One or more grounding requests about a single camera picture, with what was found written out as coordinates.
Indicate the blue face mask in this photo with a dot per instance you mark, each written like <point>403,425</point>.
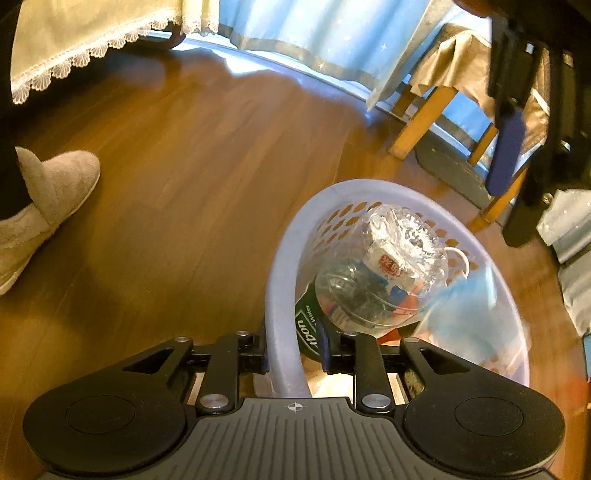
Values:
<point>466,304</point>

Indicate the clear plastic water bottle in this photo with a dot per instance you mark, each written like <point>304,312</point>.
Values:
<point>360,286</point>

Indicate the light blue curtain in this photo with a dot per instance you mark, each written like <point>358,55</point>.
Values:
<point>323,32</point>

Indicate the lavender plastic basket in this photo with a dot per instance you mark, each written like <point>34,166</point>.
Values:
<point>286,323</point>

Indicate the grey fleece slipper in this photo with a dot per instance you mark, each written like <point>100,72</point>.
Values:
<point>60,180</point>

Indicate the dark curved furniture foot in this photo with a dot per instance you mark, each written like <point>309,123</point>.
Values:
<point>173,39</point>

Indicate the wooden furniture leg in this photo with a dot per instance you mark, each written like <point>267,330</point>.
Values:
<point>415,120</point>

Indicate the cream lace-trimmed cloth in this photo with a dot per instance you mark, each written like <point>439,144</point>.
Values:
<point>92,27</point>

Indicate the dark floor mat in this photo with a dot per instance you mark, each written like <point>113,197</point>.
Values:
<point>448,166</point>

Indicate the blue and white milk carton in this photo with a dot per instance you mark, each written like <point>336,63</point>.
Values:
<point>390,270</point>

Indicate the grey star-print cloth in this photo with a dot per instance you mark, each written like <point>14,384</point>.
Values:
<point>572,221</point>

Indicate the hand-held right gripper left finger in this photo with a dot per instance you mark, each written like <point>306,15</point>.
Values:
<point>265,357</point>

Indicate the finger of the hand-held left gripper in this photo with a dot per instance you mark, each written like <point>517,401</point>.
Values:
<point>568,115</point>
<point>505,152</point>

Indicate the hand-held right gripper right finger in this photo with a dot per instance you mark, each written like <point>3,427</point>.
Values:
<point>324,350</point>

